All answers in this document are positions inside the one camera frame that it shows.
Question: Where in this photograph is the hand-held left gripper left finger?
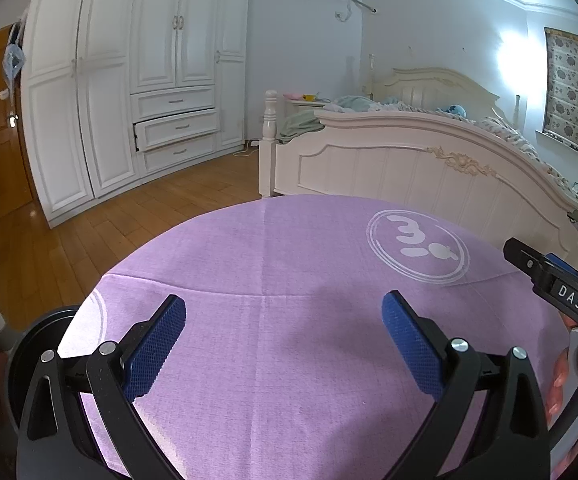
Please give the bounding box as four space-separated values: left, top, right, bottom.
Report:
16 294 187 480

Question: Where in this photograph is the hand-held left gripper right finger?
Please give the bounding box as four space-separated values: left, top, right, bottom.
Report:
381 290 552 480

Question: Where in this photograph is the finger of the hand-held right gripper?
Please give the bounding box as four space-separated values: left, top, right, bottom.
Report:
544 254 578 277
503 237 554 288

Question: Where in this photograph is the black bin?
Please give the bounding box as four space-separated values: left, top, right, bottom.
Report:
8 305 85 436

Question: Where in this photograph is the person's right hand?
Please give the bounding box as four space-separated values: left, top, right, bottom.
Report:
544 345 578 428

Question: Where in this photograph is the purple tablecloth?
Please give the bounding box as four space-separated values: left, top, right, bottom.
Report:
56 194 577 480

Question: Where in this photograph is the patterned window blind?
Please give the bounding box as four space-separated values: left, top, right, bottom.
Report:
539 26 578 153

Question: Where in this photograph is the cream wooden bed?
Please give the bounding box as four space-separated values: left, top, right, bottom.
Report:
258 66 578 281

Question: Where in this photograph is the light blue blanket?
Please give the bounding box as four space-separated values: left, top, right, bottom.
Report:
326 95 400 113

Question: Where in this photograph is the green blanket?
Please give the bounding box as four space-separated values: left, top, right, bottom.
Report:
279 110 325 143

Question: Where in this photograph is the white nightstand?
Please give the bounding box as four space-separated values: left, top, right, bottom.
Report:
284 95 327 116

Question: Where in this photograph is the white wardrobe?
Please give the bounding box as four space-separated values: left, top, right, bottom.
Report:
19 0 252 228

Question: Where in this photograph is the white air conditioner pipe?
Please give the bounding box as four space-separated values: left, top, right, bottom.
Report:
336 0 377 23

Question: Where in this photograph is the blue hanging bag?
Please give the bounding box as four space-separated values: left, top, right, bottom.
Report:
2 22 26 83

